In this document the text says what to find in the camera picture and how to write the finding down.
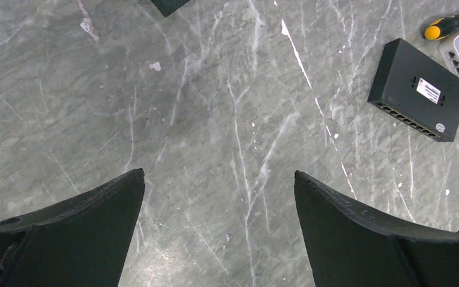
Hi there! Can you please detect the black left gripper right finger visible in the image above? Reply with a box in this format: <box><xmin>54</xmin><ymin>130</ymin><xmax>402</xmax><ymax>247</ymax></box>
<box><xmin>294</xmin><ymin>171</ymin><xmax>459</xmax><ymax>286</ymax></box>

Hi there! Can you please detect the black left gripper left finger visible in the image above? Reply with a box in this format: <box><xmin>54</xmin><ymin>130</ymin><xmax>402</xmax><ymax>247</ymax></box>
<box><xmin>0</xmin><ymin>169</ymin><xmax>145</xmax><ymax>286</ymax></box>

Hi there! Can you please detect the yellow black screwdriver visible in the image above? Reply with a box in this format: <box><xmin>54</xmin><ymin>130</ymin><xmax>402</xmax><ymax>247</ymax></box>
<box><xmin>423</xmin><ymin>13</ymin><xmax>459</xmax><ymax>41</ymax></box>

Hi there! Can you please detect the plain black box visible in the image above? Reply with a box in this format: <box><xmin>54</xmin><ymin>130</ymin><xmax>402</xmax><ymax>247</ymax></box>
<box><xmin>151</xmin><ymin>0</ymin><xmax>190</xmax><ymax>17</ymax></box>

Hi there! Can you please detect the black network switch with label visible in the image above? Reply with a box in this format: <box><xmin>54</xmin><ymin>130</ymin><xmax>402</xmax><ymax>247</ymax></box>
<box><xmin>368</xmin><ymin>38</ymin><xmax>459</xmax><ymax>142</ymax></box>

